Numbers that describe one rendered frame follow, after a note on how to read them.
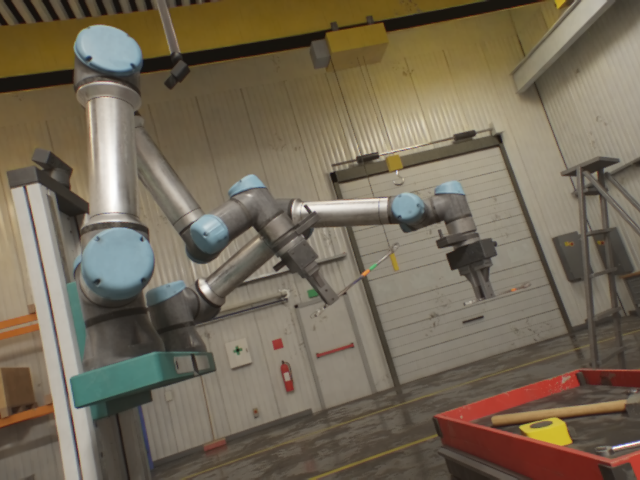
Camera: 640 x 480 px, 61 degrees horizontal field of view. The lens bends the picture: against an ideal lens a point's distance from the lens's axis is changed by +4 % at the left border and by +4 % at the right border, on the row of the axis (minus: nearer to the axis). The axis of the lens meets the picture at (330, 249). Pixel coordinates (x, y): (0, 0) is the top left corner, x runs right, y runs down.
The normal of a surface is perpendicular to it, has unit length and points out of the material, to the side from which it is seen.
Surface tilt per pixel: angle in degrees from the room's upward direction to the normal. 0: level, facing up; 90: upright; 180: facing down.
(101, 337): 72
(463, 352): 90
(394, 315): 90
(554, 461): 90
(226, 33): 90
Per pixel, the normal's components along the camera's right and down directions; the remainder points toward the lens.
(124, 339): 0.32, -0.55
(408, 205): -0.32, -0.07
